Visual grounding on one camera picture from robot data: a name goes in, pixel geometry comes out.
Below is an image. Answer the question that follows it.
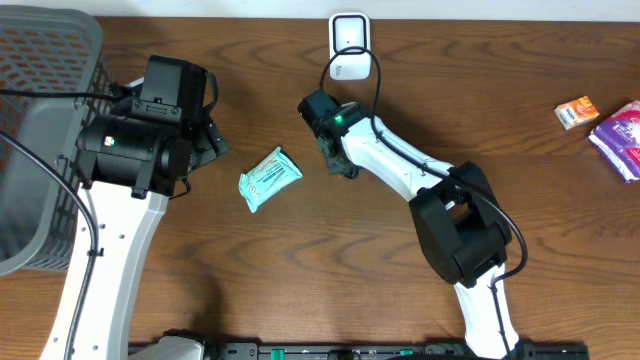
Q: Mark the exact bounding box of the mint green wipes pack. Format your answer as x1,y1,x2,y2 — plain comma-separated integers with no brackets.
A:
238,146,303,213

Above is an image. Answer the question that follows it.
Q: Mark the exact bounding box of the orange Kleenex tissue pack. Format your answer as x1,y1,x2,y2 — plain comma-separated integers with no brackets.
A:
554,96,600,130

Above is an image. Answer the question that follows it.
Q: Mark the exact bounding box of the purple Carefree pad pack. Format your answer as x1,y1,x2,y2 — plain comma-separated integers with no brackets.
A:
587,100,639,183

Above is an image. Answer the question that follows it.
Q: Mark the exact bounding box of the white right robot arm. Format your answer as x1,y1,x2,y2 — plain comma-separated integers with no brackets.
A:
298,90,523,359

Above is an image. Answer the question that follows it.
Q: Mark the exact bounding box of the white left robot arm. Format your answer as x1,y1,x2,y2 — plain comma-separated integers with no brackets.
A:
41,55,228,359

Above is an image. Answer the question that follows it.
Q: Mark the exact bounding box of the white barcode scanner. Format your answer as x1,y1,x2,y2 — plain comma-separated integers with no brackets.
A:
328,12,372,81

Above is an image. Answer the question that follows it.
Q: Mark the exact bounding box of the grey plastic mesh basket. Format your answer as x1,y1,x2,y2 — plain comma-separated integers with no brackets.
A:
1,5,112,274

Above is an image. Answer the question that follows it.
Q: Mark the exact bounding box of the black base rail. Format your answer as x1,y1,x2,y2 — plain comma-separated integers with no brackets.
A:
127,341,592,360

